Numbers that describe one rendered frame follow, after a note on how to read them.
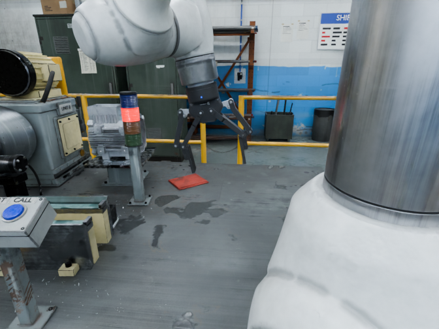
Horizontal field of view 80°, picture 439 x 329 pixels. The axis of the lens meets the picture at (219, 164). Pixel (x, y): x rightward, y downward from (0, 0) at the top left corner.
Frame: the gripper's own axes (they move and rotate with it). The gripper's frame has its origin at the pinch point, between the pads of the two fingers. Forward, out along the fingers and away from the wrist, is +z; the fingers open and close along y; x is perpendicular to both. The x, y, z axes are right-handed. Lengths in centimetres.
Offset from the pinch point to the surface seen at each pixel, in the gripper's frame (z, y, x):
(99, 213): 8.3, 36.3, 1.3
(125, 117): -13.3, 30.7, -23.8
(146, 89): -9, 112, -297
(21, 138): -13, 73, -26
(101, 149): -1, 52, -38
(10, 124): -19, 73, -25
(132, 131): -8.1, 30.1, -23.7
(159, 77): -21, 90, -296
